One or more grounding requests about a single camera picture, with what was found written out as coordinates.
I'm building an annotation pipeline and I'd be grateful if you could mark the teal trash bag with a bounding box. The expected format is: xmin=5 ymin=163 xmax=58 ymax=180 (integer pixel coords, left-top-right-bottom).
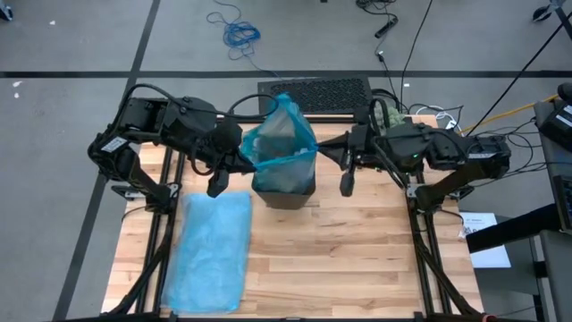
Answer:
xmin=240 ymin=92 xmax=319 ymax=196

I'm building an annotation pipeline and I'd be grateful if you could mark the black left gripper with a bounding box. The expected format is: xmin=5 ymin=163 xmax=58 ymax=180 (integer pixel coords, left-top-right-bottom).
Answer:
xmin=196 ymin=119 xmax=259 ymax=199

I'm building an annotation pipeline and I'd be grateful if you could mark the white paper sheet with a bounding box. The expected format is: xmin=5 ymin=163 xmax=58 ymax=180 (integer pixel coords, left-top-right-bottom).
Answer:
xmin=458 ymin=212 xmax=513 ymax=269

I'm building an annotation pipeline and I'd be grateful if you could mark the yellow floor cable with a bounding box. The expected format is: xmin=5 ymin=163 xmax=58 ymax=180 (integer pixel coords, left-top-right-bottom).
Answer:
xmin=459 ymin=94 xmax=559 ymax=134

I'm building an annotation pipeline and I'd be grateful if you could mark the black trash bin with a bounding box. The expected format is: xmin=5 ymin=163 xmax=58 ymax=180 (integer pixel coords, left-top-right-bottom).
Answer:
xmin=250 ymin=174 xmax=317 ymax=210

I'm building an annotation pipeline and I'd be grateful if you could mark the green fuzzy ball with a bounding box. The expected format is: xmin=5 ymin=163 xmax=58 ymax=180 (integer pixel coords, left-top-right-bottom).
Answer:
xmin=377 ymin=106 xmax=407 ymax=127

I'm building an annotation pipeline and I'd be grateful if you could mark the black power strip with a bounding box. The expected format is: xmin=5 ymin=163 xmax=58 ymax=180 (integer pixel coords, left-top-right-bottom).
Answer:
xmin=374 ymin=17 xmax=400 ymax=39

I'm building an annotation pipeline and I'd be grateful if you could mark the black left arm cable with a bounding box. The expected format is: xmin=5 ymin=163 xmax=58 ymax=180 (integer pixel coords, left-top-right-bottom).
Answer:
xmin=120 ymin=82 xmax=281 ymax=122

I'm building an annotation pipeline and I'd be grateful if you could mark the light blue plastic bag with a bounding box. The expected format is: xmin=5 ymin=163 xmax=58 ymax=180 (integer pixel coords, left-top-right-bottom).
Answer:
xmin=160 ymin=191 xmax=254 ymax=316

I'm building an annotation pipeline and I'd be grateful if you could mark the black floor cable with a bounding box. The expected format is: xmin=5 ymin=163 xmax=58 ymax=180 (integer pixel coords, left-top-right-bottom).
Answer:
xmin=400 ymin=0 xmax=434 ymax=87

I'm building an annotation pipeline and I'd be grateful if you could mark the blue coiled cable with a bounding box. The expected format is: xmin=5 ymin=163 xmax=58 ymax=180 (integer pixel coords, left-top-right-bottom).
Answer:
xmin=206 ymin=0 xmax=281 ymax=78

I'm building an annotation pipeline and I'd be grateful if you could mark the long black diagonal cable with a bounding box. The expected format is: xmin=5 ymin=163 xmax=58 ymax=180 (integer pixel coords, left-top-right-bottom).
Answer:
xmin=464 ymin=17 xmax=572 ymax=135

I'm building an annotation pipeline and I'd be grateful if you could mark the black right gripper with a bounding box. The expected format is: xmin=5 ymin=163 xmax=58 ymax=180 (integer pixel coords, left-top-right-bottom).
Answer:
xmin=316 ymin=123 xmax=390 ymax=198

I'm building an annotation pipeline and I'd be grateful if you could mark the grey control box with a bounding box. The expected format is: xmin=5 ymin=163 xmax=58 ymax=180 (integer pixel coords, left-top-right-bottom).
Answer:
xmin=473 ymin=227 xmax=572 ymax=322

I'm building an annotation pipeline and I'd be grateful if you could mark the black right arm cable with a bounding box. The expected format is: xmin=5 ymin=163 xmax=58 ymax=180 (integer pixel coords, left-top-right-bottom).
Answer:
xmin=368 ymin=97 xmax=412 ymax=189

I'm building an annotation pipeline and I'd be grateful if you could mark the black cable bundle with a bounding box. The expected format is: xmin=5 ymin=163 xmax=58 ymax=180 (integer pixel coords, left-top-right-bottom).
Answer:
xmin=356 ymin=0 xmax=400 ymax=20

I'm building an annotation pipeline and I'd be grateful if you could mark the black monitor panel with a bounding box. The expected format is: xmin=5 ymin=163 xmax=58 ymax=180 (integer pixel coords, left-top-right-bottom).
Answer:
xmin=464 ymin=203 xmax=563 ymax=255

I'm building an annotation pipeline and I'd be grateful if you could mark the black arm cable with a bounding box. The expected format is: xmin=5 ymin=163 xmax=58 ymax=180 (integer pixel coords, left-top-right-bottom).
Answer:
xmin=368 ymin=97 xmax=412 ymax=189
xmin=120 ymin=82 xmax=281 ymax=122

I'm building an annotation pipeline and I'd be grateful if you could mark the black keyboard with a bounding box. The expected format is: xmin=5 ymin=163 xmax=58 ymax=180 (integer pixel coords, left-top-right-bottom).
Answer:
xmin=552 ymin=174 xmax=572 ymax=234

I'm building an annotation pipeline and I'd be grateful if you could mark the black desk device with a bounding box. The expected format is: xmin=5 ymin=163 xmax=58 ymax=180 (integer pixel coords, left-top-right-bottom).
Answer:
xmin=534 ymin=82 xmax=572 ymax=153

